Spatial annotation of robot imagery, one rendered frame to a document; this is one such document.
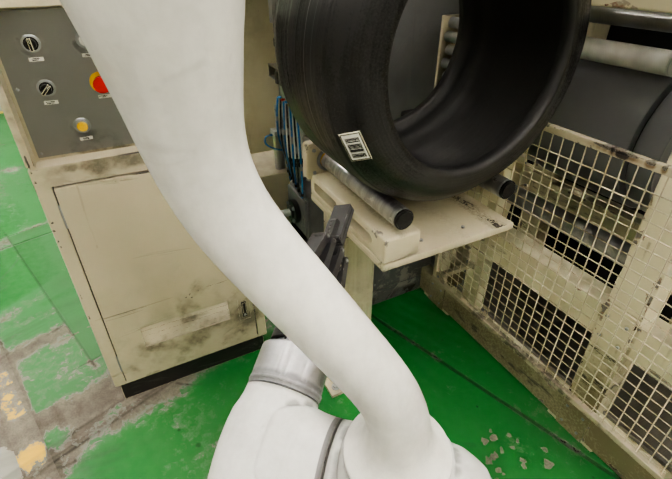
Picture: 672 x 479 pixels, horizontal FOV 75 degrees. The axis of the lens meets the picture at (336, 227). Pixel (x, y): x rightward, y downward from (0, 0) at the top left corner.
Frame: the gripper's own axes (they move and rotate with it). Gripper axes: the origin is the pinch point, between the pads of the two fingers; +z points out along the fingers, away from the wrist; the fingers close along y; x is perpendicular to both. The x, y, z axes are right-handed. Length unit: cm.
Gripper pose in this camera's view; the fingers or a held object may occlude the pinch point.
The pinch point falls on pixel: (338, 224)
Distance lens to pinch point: 67.2
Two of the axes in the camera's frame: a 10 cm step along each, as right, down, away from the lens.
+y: 4.4, 6.1, 6.5
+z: 2.6, -7.9, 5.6
